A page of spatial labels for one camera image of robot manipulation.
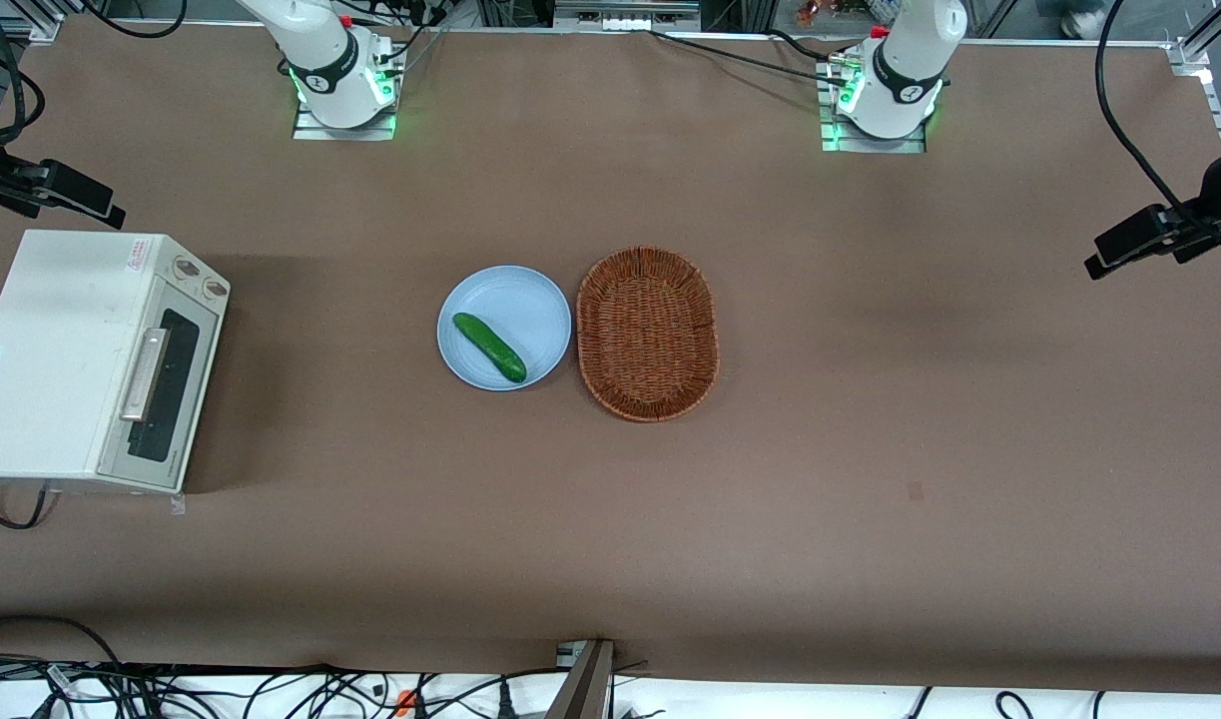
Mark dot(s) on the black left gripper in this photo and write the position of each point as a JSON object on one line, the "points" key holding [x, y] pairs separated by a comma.
{"points": [[1197, 226]]}

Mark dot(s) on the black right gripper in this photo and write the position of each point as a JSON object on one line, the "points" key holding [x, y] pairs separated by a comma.
{"points": [[3, 178]]}

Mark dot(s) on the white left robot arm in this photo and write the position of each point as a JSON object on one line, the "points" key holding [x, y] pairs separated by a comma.
{"points": [[905, 80]]}

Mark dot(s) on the beige oven knob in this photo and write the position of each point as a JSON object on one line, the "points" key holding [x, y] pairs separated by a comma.
{"points": [[186, 268], [214, 288]]}

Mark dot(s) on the white toaster oven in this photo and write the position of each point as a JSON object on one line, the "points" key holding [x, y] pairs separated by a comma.
{"points": [[51, 350]]}

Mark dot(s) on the green cucumber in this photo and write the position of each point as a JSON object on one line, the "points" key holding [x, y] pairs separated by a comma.
{"points": [[490, 348]]}

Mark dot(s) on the light blue plate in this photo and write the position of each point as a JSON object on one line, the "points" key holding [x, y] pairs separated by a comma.
{"points": [[530, 310]]}

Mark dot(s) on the brown wicker basket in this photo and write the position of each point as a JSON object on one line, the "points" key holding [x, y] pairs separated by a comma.
{"points": [[648, 335]]}

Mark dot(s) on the grey power strip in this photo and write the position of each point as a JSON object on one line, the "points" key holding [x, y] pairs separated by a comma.
{"points": [[625, 18]]}

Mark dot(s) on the aluminium frame profile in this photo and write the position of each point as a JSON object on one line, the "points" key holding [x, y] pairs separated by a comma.
{"points": [[41, 25], [1194, 55]]}

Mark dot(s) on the grey camera stand post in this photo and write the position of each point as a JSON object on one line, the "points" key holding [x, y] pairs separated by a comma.
{"points": [[585, 689]]}

